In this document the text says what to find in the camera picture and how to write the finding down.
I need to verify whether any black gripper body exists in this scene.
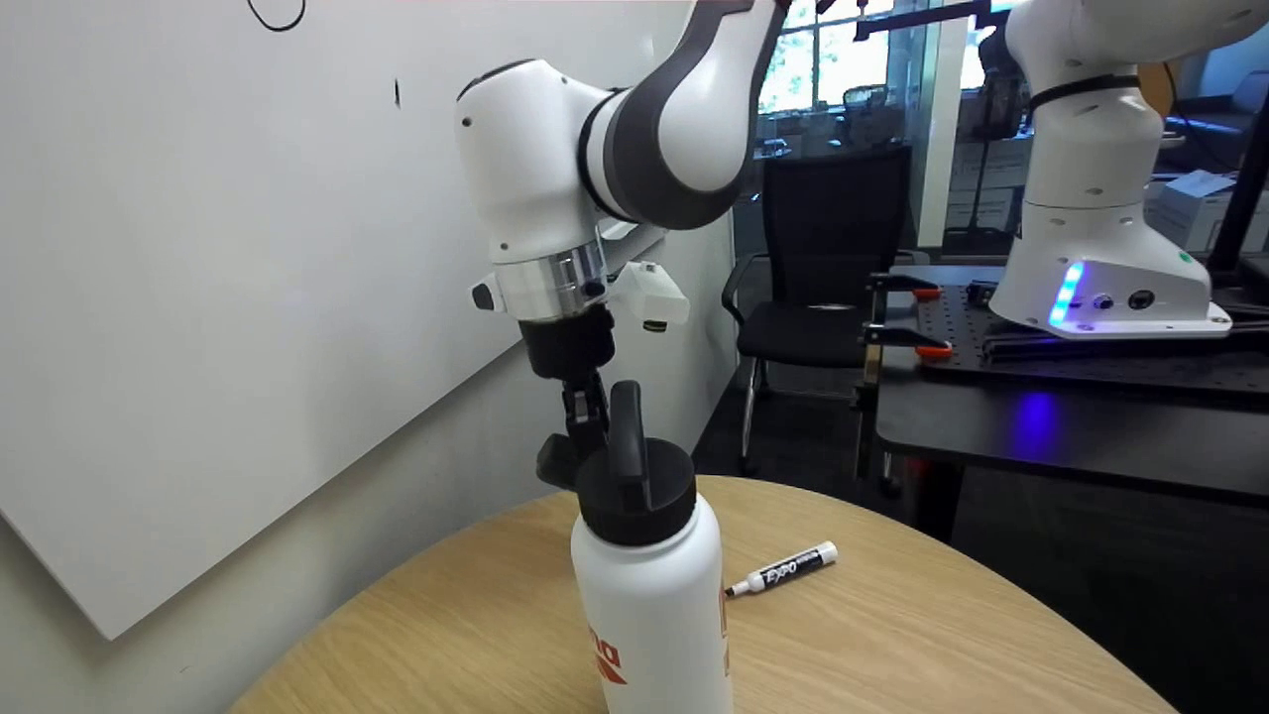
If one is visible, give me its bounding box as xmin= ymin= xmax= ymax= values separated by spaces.
xmin=521 ymin=304 xmax=616 ymax=436

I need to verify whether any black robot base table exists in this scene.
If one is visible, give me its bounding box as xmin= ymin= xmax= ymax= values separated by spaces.
xmin=877 ymin=264 xmax=1269 ymax=502

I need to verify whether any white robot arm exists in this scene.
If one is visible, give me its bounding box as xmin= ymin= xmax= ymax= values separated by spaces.
xmin=456 ymin=0 xmax=1269 ymax=483

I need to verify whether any white water bottle black cap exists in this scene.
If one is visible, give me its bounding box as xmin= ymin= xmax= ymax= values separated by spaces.
xmin=571 ymin=379 xmax=735 ymax=714

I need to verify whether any black office chair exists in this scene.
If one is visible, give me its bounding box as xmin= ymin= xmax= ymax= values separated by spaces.
xmin=723 ymin=143 xmax=912 ymax=467

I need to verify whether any black white marker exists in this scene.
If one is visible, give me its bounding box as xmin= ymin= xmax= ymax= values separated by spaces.
xmin=725 ymin=541 xmax=842 ymax=600

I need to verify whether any white whiteboard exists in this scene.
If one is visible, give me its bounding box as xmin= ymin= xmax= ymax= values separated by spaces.
xmin=0 ymin=0 xmax=689 ymax=637

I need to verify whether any round wooden table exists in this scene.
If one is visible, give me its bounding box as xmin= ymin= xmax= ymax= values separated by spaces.
xmin=230 ymin=475 xmax=1174 ymax=714

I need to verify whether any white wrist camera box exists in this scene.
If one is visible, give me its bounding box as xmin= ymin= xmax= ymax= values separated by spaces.
xmin=612 ymin=262 xmax=689 ymax=356

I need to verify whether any orange handled clamp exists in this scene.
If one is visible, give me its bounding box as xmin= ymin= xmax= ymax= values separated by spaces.
xmin=866 ymin=327 xmax=957 ymax=372

